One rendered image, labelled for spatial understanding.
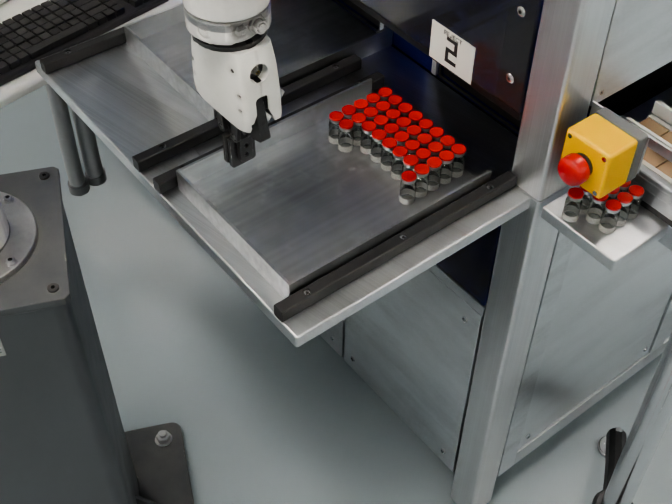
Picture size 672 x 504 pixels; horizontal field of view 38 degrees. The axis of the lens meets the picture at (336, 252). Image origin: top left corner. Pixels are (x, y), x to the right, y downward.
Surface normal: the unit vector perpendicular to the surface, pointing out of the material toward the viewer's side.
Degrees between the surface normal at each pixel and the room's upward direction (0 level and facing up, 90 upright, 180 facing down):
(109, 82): 0
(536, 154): 90
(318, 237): 0
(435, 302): 90
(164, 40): 0
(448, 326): 90
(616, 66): 90
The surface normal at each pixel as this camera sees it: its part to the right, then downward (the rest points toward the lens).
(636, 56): 0.62, 0.58
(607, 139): 0.01, -0.68
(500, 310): -0.79, 0.44
